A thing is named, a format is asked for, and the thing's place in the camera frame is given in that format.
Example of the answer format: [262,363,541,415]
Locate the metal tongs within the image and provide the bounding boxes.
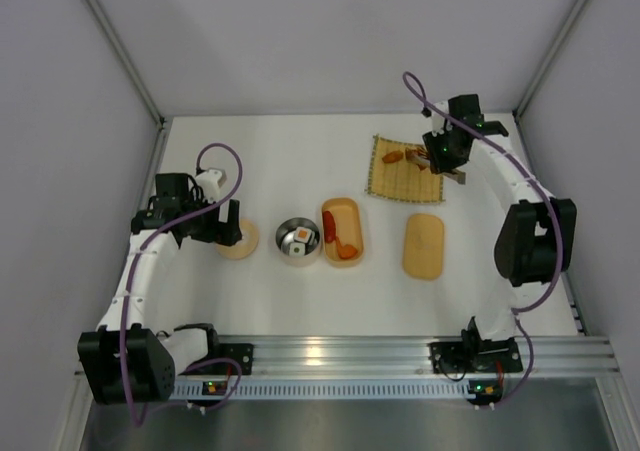
[407,146,469,186]

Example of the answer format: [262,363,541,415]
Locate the small orange toy piece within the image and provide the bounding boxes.
[405,148,430,170]

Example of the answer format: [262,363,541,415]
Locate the green sushi roll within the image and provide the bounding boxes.
[288,241,306,257]

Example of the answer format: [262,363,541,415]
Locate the orange sushi roll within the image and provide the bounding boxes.
[294,226,315,244]

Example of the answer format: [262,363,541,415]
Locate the red toy shrimp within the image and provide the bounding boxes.
[322,210,337,244]

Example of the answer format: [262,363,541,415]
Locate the orange toy chicken leg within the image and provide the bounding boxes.
[335,238,359,260]

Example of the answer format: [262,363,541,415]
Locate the orange toy fried piece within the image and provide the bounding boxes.
[382,150,404,164]

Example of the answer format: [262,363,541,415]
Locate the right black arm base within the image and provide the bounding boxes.
[429,339,524,375]

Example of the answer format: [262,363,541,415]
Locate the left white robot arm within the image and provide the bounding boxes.
[77,168,242,405]

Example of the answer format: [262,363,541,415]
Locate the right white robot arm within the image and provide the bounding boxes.
[422,95,577,372]

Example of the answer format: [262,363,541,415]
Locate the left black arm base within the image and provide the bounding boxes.
[197,342,254,375]

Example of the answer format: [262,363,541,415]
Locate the oblong tan box lid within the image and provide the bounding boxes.
[402,213,445,281]

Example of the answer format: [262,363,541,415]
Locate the oblong tan lunch box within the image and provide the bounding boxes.
[321,197,364,268]

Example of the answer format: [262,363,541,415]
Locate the bamboo sushi mat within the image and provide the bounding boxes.
[365,134,444,204]

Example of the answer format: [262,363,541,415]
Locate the round tan lid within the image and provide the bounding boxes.
[216,218,259,260]

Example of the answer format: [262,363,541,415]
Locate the round steel container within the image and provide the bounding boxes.
[275,217,322,267]

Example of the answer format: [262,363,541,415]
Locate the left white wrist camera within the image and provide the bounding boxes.
[195,168,226,203]

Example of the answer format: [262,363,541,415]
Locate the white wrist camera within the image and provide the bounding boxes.
[422,100,449,136]
[195,168,226,203]

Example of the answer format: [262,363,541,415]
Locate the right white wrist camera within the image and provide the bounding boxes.
[422,100,449,136]

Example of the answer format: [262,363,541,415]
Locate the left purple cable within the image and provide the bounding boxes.
[117,142,245,428]

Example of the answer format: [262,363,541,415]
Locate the aluminium mounting rail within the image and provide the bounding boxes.
[213,336,619,379]

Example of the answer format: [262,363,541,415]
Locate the grey slotted cable duct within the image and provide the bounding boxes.
[171,378,499,401]

